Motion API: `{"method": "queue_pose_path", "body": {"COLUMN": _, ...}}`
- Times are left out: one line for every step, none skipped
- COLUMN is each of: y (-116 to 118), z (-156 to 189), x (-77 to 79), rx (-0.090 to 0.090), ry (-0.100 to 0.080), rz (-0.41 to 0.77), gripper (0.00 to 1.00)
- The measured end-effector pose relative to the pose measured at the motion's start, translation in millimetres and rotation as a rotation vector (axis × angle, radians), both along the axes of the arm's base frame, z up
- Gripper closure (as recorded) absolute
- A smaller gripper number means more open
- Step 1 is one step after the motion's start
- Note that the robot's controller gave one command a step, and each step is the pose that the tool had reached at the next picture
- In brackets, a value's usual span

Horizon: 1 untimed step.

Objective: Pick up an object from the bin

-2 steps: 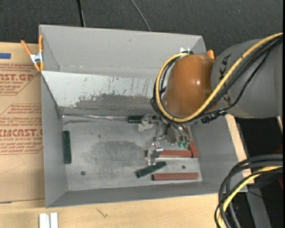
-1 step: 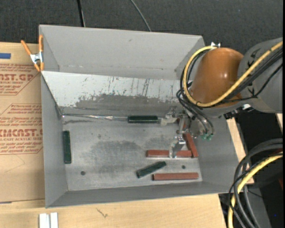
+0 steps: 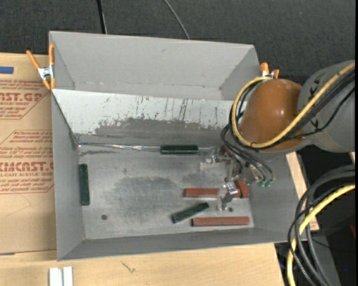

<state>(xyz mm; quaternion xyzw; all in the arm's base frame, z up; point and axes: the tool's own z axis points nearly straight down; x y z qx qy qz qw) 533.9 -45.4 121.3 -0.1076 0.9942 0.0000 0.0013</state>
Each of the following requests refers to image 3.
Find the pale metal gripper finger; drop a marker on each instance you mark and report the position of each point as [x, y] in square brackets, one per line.
[210, 165]
[225, 197]

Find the red-brown flat block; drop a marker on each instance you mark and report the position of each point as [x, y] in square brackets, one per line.
[220, 221]
[243, 189]
[201, 192]

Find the dark green flat block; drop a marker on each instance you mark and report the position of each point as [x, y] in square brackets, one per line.
[84, 185]
[189, 212]
[179, 149]

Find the grey metal bin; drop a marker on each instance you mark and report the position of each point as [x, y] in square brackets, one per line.
[143, 186]

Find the brown cardboard board, red print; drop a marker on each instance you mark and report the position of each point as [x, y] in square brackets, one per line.
[21, 189]

